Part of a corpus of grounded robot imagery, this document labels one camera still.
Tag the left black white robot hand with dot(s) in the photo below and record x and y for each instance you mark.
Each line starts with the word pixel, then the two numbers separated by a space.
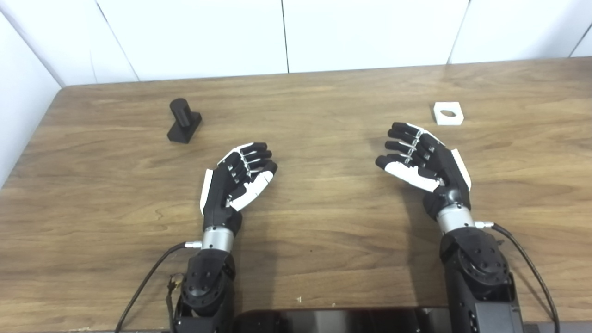
pixel 222 199

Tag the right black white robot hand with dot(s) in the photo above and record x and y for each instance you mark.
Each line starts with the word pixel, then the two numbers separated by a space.
pixel 446 171

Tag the white square piece with hole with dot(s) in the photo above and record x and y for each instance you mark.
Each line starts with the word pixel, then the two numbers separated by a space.
pixel 454 119

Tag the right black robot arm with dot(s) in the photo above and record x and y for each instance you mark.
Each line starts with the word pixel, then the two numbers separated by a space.
pixel 481 277

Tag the black peg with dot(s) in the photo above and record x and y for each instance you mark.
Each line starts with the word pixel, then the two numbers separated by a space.
pixel 181 119

